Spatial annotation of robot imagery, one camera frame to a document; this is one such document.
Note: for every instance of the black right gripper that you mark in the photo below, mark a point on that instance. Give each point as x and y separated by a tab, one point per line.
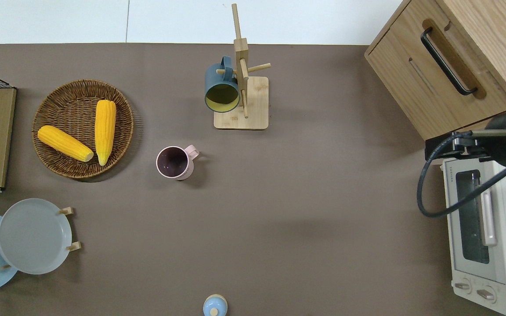
459	147

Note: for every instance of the pink mug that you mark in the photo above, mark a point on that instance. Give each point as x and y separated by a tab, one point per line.
174	162

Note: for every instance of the wooden cabinet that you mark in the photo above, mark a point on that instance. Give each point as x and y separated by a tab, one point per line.
472	52

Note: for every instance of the brown table mat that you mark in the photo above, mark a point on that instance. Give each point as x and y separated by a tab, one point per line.
301	219

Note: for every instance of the wooden mug tree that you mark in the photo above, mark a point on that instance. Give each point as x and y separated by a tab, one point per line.
240	61

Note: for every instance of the dark teal mug yellow inside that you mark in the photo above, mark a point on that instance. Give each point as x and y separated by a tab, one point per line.
218	77

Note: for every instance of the yellow corn cob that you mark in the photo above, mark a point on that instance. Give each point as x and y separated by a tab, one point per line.
105	127
64	142

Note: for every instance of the round brown wicker tray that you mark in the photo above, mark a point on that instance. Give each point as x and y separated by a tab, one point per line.
70	105

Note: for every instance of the wooden plate rack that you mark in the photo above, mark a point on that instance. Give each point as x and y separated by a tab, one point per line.
74	246

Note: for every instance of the grey plate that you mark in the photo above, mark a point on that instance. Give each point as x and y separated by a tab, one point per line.
33	237

